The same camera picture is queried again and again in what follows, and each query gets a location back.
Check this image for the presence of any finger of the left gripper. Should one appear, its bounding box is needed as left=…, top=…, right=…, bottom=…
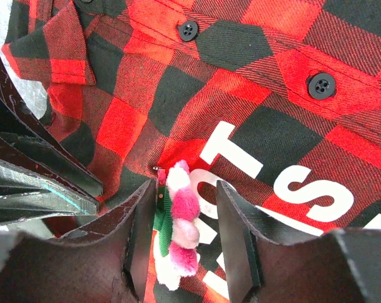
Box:
left=0, top=57, right=103, bottom=197
left=0, top=159, right=98, bottom=225

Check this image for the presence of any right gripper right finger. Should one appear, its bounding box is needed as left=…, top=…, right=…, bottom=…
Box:
left=216, top=181, right=381, bottom=302

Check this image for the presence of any red black plaid shirt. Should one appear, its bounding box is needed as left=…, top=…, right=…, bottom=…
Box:
left=2, top=1, right=381, bottom=302

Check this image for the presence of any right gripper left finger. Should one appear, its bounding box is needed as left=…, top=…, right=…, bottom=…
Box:
left=0, top=179, right=156, bottom=302

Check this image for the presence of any pink flower pom-pom brooch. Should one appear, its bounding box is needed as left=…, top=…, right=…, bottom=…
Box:
left=153, top=160, right=201, bottom=291

